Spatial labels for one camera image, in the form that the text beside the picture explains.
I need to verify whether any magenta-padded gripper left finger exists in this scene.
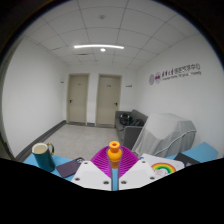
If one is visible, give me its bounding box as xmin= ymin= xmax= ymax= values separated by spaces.
xmin=70 ymin=145 xmax=114 ymax=192

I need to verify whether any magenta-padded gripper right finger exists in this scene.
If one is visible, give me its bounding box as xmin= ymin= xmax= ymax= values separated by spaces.
xmin=114 ymin=145 xmax=158 ymax=192

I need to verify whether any orange charger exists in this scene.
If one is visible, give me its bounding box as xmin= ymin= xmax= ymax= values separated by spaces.
xmin=106 ymin=140 xmax=123 ymax=169

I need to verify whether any purple smartphone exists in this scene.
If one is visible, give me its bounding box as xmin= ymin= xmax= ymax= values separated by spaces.
xmin=55 ymin=157 xmax=86 ymax=179

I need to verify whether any white rainbow-print mouse pad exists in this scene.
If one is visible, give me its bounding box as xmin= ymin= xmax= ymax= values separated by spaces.
xmin=138 ymin=153 xmax=185 ymax=179

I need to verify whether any grey sofa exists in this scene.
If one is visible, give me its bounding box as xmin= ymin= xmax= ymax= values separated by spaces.
xmin=114 ymin=108 xmax=149 ymax=150

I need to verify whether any grey cloth-covered object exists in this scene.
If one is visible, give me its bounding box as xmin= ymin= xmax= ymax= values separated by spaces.
xmin=131 ymin=112 xmax=198 ymax=158

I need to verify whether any black bag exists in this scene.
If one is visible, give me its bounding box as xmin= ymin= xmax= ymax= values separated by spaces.
xmin=119 ymin=113 xmax=145 ymax=128

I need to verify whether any beige door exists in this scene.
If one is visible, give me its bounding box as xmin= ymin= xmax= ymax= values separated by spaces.
xmin=66 ymin=73 xmax=90 ymax=125
xmin=95 ymin=74 xmax=122 ymax=128

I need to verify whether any long ceiling light strip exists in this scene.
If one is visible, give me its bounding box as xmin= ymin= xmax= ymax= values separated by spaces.
xmin=73 ymin=44 xmax=125 ymax=50

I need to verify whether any teal mug with gold handle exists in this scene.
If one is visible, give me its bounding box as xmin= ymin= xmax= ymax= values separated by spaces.
xmin=31 ymin=142 xmax=56 ymax=173

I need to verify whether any white curved cable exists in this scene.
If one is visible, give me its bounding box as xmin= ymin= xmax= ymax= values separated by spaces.
xmin=155 ymin=129 xmax=198 ymax=158

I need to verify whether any wall logo sign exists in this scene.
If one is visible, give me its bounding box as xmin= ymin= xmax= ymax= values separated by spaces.
xmin=148 ymin=63 xmax=203 ymax=86

